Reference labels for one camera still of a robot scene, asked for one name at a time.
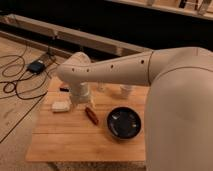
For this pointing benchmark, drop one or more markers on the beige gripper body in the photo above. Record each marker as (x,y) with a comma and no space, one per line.
(80,93)

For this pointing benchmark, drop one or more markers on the clear plastic bottle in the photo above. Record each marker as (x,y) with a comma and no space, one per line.
(101,87)

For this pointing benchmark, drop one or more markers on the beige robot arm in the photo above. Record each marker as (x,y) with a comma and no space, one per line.
(179,106)

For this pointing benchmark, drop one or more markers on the dark ceramic bowl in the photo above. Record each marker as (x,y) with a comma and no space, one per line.
(124,123)

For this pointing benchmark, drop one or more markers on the dark brown rectangular block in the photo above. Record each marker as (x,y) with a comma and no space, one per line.
(64,89)

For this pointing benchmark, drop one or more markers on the brown snack bar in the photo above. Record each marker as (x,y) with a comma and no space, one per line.
(92,115)

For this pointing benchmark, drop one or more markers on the beige sponge block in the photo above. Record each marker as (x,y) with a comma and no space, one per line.
(60,106)

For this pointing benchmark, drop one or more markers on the black power adapter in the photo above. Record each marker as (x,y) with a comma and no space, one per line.
(36,67)

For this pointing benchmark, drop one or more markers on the long metal floor rail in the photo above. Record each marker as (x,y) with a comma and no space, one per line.
(63,41)

